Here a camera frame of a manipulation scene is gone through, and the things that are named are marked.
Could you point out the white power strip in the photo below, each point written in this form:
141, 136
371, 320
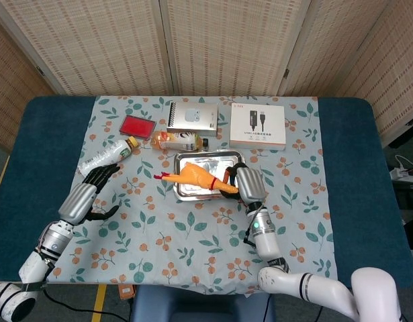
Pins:
404, 174

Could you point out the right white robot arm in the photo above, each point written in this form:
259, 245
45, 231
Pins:
265, 234

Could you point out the small orange box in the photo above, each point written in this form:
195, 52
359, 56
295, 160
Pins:
126, 291

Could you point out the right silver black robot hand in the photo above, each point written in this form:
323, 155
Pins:
251, 184

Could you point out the floral leaf print tablecloth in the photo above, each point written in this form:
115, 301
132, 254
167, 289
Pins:
176, 234

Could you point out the yellow rubber chicken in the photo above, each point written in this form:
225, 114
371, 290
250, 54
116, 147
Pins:
192, 176

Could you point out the white bottle with yellow cap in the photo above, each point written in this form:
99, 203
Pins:
105, 156

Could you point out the orange juice bottle black cap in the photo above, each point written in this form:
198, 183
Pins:
176, 141

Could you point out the rectangular metal tray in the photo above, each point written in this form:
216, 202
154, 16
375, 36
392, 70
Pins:
209, 166

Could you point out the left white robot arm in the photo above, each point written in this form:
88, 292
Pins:
51, 239

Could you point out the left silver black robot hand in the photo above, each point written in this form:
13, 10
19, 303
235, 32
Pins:
77, 203

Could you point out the red ink pad case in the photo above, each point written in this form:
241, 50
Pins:
137, 126

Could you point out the woven folding screen panel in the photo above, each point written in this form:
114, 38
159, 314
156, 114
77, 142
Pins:
233, 43
11, 100
92, 43
327, 50
394, 67

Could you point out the blue padded chair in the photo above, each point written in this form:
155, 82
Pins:
199, 305

